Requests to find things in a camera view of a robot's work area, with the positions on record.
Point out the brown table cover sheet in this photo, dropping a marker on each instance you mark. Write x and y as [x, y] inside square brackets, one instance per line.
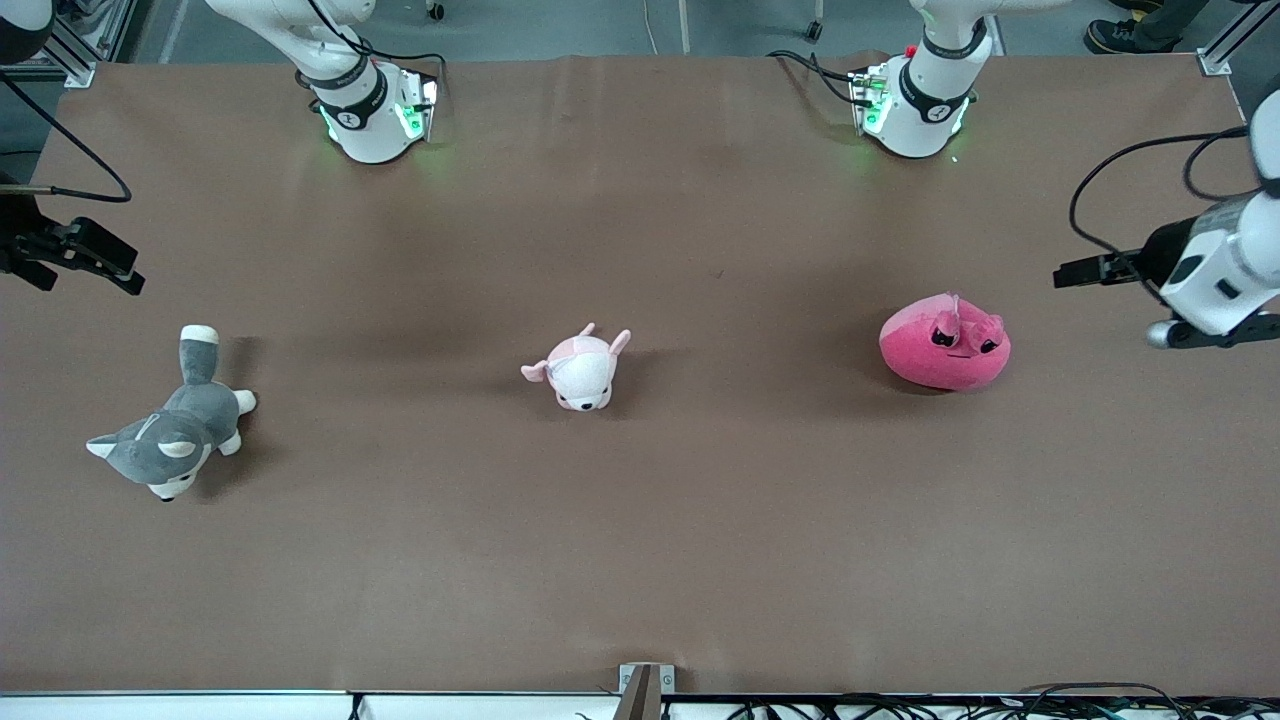
[700, 550]

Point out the pale pink white puppy plush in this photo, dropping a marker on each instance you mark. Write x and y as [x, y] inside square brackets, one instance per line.
[580, 375]

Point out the thin white pole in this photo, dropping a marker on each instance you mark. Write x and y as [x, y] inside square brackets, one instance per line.
[685, 25]

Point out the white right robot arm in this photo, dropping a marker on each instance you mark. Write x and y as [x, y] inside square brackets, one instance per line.
[365, 135]

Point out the aluminium frame post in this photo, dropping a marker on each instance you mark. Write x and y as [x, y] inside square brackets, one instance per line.
[78, 70]
[1215, 62]

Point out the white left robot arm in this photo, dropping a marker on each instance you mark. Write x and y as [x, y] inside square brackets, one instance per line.
[915, 125]

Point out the black shoe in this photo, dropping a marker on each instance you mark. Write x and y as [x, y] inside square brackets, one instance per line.
[1120, 38]

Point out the silver metal bracket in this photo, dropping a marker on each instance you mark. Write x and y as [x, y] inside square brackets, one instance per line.
[667, 678]

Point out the grey white husky plush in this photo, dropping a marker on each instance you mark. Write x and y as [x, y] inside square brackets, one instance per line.
[165, 445]

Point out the white table edge rail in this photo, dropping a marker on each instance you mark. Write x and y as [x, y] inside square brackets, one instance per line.
[180, 706]

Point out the black caster wheel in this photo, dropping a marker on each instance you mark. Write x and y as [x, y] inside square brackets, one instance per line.
[436, 11]
[815, 30]

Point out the dark trouser leg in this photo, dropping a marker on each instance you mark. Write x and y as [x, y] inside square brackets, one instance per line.
[1175, 15]

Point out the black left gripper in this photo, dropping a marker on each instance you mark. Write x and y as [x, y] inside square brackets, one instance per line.
[1157, 253]

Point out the dark camera mount post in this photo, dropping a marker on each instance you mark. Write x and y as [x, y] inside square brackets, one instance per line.
[638, 700]

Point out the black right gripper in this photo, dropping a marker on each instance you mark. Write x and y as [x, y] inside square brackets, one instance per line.
[22, 240]

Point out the round hot pink plush toy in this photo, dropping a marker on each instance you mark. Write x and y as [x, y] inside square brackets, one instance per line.
[930, 365]

